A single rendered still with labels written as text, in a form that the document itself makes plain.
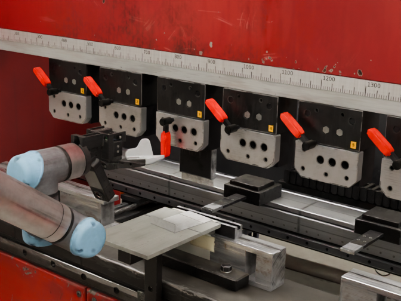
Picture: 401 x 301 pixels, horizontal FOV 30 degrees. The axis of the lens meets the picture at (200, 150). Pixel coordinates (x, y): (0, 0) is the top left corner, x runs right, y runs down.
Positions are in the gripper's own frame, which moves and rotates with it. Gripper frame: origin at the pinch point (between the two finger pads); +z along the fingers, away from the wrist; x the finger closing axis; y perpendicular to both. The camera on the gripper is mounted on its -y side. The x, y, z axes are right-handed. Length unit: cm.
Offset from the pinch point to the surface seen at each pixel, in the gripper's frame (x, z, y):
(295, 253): 84, 218, -116
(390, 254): -46, 41, -24
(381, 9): -51, 12, 37
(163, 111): 3.9, 11.8, 7.5
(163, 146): 0.0, 8.0, 0.2
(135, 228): -0.4, -1.6, -18.2
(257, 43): -22.5, 12.0, 26.9
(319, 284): 53, 192, -116
